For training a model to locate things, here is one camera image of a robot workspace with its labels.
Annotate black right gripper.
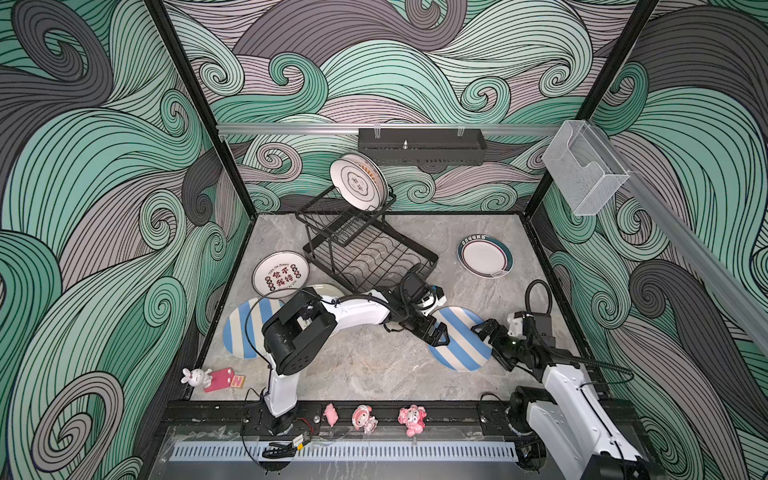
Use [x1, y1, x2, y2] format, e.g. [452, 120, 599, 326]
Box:
[470, 319, 533, 370]

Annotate blue striped plate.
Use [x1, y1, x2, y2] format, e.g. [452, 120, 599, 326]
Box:
[429, 306, 492, 372]
[222, 298, 283, 359]

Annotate white plate green red rim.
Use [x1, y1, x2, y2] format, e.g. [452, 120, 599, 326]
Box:
[457, 234, 514, 279]

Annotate cream floral painted plate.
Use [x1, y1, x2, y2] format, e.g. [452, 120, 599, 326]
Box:
[310, 283, 345, 298]

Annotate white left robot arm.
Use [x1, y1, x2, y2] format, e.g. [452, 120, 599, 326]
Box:
[241, 285, 450, 435]

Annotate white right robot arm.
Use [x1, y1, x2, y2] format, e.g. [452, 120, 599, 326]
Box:
[472, 315, 655, 479]

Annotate pink plush figurine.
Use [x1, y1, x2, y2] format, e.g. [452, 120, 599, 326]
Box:
[398, 404, 427, 438]

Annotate pink white round figurine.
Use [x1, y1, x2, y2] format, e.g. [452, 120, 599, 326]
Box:
[351, 404, 378, 435]

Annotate small pink figurine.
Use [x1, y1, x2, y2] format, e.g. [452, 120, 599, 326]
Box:
[323, 403, 339, 427]

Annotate white plate red Chinese characters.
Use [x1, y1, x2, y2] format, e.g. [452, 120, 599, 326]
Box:
[252, 251, 310, 299]

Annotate small white bunny figurine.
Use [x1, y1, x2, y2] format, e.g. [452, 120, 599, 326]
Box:
[180, 368, 212, 388]

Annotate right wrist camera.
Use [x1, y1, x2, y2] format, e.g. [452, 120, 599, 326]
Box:
[507, 311, 553, 338]

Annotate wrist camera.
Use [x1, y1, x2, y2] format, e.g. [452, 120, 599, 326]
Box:
[399, 272, 447, 316]
[507, 311, 553, 338]

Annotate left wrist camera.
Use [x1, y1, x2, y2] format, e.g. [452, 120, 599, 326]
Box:
[399, 272, 447, 316]

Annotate white slotted cable duct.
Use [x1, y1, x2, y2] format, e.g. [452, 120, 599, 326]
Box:
[169, 440, 518, 463]

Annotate black wire dish rack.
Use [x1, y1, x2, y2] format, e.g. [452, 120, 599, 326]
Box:
[295, 186, 438, 293]

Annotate clear acrylic wall box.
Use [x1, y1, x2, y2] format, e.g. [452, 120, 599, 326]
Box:
[542, 120, 629, 217]

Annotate black wall mounted tray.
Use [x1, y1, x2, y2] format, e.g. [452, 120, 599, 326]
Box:
[357, 129, 488, 167]

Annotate aluminium wall rail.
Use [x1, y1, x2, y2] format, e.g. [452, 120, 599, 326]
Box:
[216, 122, 560, 137]

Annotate black corner frame post left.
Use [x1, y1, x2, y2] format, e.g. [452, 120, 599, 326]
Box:
[144, 0, 257, 223]

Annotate black corner frame post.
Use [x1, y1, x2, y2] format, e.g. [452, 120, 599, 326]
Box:
[144, 0, 257, 223]
[524, 1, 657, 220]

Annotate black corner frame post right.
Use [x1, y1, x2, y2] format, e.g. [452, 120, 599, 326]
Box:
[524, 1, 657, 220]

